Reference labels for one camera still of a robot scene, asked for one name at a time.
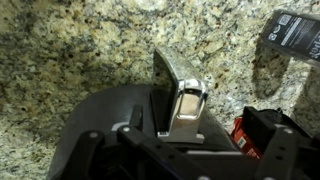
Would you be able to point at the black labelled box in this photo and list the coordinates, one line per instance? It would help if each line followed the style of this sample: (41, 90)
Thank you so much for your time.
(296, 33)

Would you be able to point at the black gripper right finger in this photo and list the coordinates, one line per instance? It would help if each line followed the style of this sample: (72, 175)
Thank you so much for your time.
(276, 146)

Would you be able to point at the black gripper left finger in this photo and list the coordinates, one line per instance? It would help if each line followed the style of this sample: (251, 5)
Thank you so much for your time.
(143, 143)

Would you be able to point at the red labelled packet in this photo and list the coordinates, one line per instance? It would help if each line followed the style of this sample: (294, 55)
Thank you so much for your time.
(242, 140)

